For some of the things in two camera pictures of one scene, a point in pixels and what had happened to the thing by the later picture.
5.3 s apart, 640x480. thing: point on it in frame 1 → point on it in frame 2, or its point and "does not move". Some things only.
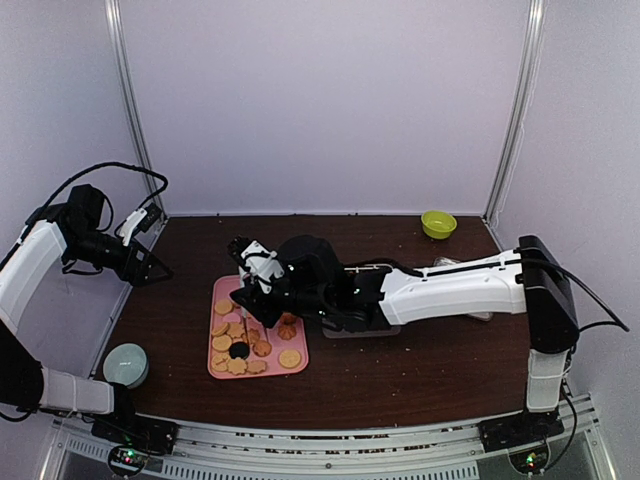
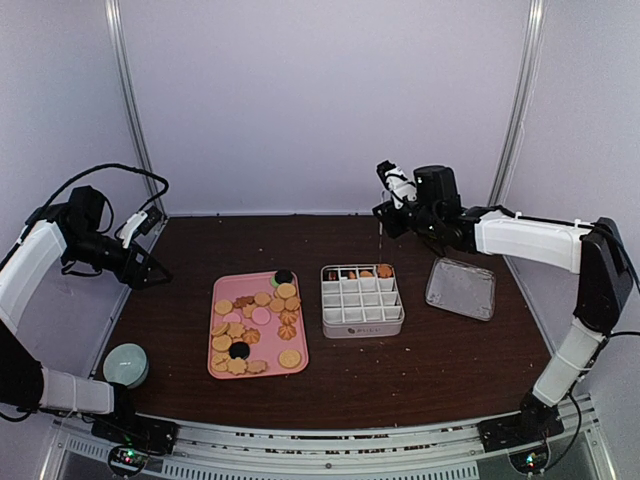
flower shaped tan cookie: [256, 367] does not move
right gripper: [255, 305] → [387, 218]
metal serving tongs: [244, 313] → [380, 240]
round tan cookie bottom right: [289, 358] does not move
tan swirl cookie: [286, 332] does not move
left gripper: [136, 276] does not move
